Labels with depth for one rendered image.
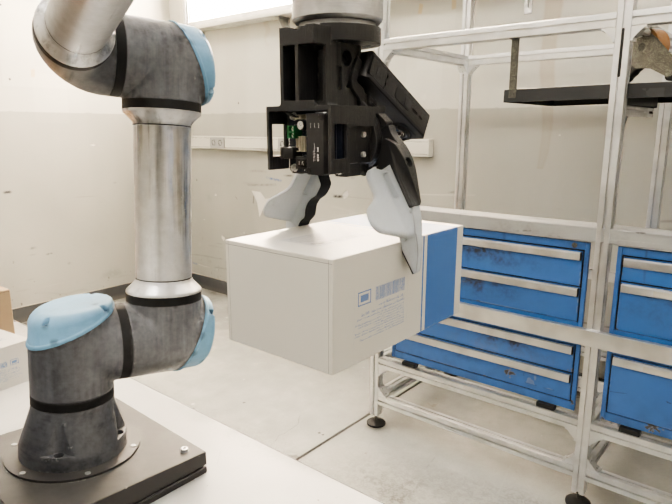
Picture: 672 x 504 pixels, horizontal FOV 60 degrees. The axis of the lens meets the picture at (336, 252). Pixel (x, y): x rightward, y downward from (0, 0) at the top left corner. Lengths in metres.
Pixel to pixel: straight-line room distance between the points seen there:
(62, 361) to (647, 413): 1.65
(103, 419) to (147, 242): 0.27
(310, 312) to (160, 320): 0.50
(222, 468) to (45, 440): 0.26
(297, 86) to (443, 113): 2.63
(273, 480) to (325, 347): 0.53
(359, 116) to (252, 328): 0.20
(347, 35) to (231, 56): 3.70
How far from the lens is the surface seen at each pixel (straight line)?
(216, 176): 4.32
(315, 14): 0.48
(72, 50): 0.81
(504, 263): 2.04
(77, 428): 0.93
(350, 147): 0.47
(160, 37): 0.90
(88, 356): 0.90
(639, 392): 2.02
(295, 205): 0.55
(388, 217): 0.46
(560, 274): 1.98
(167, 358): 0.93
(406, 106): 0.54
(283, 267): 0.45
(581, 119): 2.81
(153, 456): 0.97
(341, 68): 0.49
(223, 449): 1.04
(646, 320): 1.94
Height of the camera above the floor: 1.23
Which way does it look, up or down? 12 degrees down
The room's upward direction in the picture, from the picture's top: straight up
